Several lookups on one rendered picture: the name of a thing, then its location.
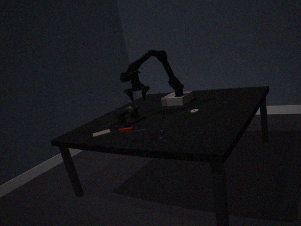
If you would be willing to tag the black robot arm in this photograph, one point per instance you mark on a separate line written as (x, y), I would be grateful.
(162, 57)

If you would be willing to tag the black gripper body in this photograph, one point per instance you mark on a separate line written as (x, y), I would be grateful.
(135, 85)

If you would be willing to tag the red-handled screwdriver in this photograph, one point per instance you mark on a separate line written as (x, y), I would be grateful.
(126, 130)

